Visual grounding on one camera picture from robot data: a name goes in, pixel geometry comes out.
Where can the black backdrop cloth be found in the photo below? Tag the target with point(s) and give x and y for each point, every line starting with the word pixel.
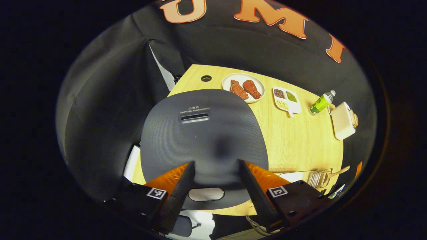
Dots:
pixel 100 116

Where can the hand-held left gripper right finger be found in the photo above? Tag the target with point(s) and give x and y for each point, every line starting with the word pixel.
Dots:
pixel 255 193

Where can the white box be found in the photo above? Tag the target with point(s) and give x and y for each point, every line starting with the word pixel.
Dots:
pixel 131 163

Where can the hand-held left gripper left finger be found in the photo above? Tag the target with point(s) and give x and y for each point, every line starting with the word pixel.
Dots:
pixel 176 196

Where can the wooden spoon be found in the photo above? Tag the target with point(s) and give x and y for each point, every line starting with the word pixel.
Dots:
pixel 338 172

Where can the black table grommet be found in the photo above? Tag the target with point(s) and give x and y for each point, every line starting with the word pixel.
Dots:
pixel 206 78

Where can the red meat piece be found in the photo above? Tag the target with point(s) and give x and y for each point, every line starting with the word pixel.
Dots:
pixel 252 89
pixel 238 90

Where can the toast slices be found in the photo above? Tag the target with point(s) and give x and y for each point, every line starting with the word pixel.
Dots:
pixel 354 119

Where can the white divided bean dish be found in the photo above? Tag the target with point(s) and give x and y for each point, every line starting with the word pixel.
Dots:
pixel 295 107

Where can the black tripod stand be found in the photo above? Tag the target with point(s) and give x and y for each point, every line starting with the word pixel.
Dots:
pixel 177 79

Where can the white round plate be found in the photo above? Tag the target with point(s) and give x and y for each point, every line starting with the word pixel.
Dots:
pixel 227 81

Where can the silver metal utensil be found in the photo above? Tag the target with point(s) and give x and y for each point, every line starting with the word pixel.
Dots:
pixel 337 192

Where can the green label plastic bottle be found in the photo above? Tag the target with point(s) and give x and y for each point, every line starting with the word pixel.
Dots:
pixel 320 103

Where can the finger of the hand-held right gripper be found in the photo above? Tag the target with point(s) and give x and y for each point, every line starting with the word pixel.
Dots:
pixel 358 169

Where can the white toaster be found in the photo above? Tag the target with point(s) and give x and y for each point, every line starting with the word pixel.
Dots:
pixel 342 121

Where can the dark grey rice cooker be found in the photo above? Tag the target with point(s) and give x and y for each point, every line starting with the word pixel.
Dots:
pixel 200 140

